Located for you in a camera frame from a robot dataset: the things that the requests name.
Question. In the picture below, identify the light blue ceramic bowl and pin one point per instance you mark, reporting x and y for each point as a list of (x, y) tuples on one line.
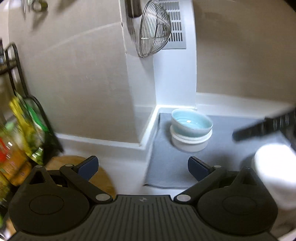
[(190, 123)]

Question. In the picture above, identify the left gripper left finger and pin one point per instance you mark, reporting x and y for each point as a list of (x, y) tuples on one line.
[(78, 176)]

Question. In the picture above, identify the cooking oil bottle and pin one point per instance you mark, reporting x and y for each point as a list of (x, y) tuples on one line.
[(15, 166)]

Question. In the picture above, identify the grey wall vent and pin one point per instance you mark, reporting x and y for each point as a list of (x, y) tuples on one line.
[(177, 38)]

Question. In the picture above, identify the yellow green snack bag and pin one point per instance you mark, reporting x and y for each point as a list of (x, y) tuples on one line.
[(32, 131)]

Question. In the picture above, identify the grey and white mat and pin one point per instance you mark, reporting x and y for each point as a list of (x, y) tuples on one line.
[(168, 167)]

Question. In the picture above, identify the metal wire strainer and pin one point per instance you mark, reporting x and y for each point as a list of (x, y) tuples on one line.
[(154, 29)]

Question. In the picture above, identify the round wooden cutting board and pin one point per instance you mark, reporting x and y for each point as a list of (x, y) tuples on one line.
[(101, 179)]

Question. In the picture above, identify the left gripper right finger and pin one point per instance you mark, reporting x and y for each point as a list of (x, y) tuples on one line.
[(207, 178)]

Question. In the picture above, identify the beige ceramic bowl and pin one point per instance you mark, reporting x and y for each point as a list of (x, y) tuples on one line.
[(189, 144)]

